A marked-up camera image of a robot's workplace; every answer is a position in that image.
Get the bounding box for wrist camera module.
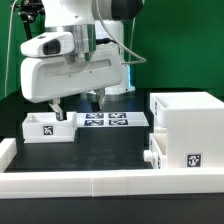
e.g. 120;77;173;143
20;32;74;58

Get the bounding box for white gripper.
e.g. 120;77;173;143
21;46;123;121

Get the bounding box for fiducial marker sheet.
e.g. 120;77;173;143
77;112;148;128

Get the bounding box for white drawer box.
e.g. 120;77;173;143
22;112;77;143
143;133;167;169

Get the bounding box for black camera stand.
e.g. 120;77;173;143
19;0;45;40

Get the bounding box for white barrier rail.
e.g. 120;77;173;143
0;168;224;199
0;138;17;173

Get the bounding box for white front barrier rail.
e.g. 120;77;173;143
0;168;224;199

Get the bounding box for white front drawer box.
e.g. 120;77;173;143
143;133;167;169

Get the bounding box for white drawer cabinet frame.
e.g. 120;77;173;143
150;92;224;169

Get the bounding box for white left barrier rail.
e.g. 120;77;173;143
0;138;17;173

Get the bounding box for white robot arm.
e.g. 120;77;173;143
20;0;144;121

